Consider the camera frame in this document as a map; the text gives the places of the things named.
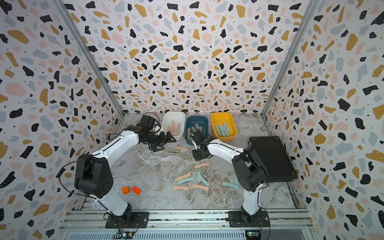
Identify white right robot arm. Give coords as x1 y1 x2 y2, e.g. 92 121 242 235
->
191 131 268 221

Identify black case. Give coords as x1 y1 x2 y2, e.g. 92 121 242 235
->
249 136 298 183

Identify mint knife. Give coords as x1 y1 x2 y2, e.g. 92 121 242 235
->
177 177 194 185
220 126 228 137

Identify yellow storage box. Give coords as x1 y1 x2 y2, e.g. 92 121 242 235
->
211 112 237 142

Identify pink knife top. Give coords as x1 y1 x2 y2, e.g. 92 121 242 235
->
175 146 190 152

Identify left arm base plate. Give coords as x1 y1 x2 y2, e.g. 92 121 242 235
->
105 212 150 229

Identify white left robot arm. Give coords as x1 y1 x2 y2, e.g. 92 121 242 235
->
74 115 176 222

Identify aluminium frame post left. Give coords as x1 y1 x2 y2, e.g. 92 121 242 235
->
52 0 124 118

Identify orange block large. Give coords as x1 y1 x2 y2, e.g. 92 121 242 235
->
132 186 142 195

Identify mint knife horizontal right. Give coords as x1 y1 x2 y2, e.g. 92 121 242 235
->
223 182 240 190

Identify green knife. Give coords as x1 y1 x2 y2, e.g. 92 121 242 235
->
195 123 203 131

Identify dark teal storage box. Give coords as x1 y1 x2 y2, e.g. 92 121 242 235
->
184 116 209 146

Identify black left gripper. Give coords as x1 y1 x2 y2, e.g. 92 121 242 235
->
143 130 177 152

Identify orange block small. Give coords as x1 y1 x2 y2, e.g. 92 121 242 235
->
122 186 131 195

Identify aluminium frame post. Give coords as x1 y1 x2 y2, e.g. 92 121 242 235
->
52 0 124 118
261 0 319 118

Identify pink knife diagonal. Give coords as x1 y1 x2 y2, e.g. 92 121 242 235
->
176 123 181 135

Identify white storage box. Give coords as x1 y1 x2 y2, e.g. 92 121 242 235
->
161 112 186 141

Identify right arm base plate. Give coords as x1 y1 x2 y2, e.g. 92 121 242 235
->
227 210 270 228

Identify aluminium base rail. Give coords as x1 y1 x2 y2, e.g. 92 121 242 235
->
58 209 317 240

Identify aluminium frame post right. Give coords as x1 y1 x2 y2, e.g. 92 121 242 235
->
261 0 319 118

